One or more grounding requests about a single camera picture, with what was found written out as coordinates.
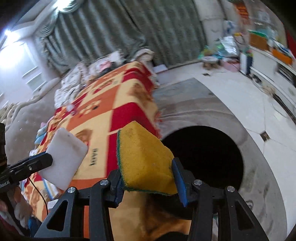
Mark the red orange checkered blanket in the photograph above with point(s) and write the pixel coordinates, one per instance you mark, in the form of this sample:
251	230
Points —
105	106

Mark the silver foil bag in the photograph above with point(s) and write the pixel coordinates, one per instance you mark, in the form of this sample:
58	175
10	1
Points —
229	48

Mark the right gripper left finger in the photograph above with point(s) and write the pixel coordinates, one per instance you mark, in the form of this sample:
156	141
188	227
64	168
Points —
66	220

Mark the white foam sponge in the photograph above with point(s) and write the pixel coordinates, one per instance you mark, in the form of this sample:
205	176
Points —
68	153

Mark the black round trash bin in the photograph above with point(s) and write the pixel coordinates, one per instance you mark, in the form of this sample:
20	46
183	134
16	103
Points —
210	154

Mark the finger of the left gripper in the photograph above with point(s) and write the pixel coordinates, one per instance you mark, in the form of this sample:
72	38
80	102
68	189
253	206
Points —
25	168

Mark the white TV cabinet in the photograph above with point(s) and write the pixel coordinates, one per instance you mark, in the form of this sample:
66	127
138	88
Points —
270	75

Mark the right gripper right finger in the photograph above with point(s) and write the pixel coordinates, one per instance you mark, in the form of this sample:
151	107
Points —
236	220

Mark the grey patterned rug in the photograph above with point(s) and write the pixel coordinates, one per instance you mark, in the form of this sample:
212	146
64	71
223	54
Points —
190	103

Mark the yellow green sponge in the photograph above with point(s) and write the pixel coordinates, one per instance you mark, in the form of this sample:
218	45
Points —
144	162

